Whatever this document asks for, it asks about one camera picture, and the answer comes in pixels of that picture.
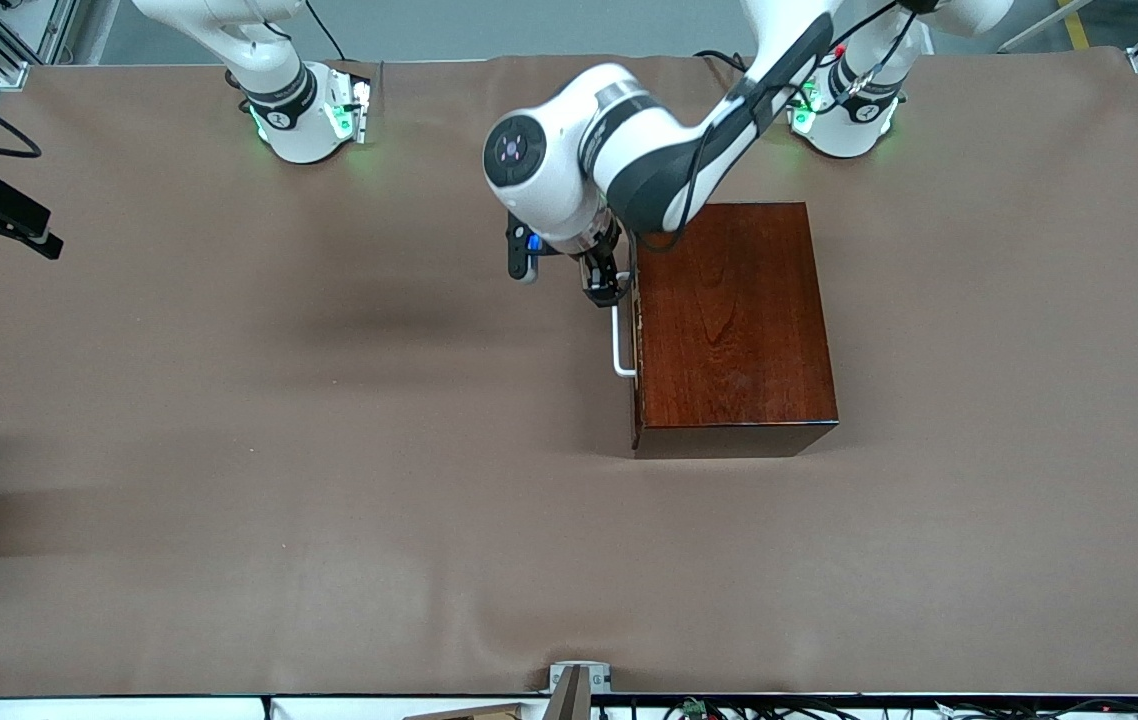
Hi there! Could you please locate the wooden drawer with white handle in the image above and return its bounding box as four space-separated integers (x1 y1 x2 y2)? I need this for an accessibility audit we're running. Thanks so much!
612 228 644 441

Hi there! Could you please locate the dark brown wooden cabinet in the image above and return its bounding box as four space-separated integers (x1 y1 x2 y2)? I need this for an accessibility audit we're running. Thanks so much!
632 202 841 461

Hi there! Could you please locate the brown table cloth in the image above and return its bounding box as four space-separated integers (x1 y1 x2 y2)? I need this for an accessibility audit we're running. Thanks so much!
0 50 1138 698

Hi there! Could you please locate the light wooden plank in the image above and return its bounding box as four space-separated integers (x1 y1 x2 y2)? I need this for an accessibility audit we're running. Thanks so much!
404 702 530 720

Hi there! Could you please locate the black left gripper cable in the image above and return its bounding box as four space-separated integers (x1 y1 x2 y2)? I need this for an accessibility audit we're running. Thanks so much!
629 0 920 253

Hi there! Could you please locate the black left arm base cable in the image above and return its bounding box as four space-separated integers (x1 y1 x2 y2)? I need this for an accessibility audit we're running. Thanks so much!
694 50 758 77

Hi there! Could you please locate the black arm base cable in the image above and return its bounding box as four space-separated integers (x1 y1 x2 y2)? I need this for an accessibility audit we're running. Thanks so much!
694 50 758 77
303 0 348 63

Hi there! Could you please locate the black right arm base cable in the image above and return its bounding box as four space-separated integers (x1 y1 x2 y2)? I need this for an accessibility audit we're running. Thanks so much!
303 0 348 63

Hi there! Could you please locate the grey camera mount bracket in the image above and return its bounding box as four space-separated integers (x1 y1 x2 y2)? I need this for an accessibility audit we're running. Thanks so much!
548 661 613 720

